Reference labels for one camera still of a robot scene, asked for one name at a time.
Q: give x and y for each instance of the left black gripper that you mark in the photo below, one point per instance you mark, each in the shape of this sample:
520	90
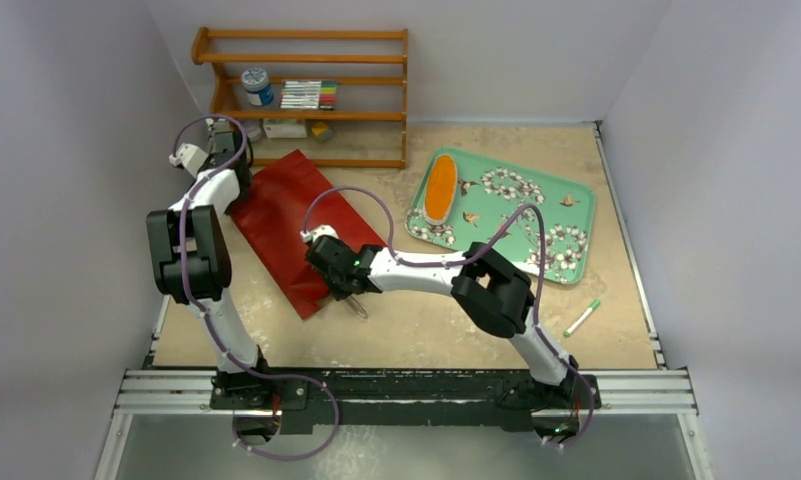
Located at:
234	203

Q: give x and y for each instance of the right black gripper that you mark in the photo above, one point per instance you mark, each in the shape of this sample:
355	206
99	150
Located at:
337	281

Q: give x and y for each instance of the black metal tongs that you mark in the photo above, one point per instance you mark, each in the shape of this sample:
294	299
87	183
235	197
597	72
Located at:
357	307

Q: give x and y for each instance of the red paper bag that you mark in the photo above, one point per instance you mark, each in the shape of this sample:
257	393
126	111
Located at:
271	217

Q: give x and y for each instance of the fake bread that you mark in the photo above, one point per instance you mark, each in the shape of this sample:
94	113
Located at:
440	190

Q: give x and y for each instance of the green floral tray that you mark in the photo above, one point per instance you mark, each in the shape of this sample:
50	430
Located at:
488	192

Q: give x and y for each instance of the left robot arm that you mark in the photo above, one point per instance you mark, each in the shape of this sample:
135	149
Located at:
192	265

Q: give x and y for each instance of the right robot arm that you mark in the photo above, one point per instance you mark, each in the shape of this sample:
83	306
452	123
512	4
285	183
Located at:
489	289

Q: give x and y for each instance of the small clear jar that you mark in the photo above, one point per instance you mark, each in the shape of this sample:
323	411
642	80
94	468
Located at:
254	130

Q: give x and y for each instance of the wooden shelf rack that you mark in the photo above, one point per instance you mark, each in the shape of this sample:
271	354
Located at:
370	66

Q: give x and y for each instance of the white small box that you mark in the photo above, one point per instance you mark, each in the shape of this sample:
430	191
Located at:
285	128

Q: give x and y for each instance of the blue lidded jar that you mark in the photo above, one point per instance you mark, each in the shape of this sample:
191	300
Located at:
257	87

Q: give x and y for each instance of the pack of coloured markers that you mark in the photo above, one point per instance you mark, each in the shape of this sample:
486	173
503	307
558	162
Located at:
309	95

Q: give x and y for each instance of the yellow green cube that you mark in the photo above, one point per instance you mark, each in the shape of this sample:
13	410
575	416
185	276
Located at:
321	131

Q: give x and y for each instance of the green white pen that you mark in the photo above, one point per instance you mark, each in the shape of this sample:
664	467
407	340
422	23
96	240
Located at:
582	318

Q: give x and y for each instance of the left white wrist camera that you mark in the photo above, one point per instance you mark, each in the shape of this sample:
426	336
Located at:
188	157

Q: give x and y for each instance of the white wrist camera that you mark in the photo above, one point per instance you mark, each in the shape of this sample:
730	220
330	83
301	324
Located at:
188	157
310	236

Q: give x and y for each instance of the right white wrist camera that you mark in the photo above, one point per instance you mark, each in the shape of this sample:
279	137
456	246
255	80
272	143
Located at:
310	236

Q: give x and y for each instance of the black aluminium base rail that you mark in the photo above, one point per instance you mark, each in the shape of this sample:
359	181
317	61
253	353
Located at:
504	398

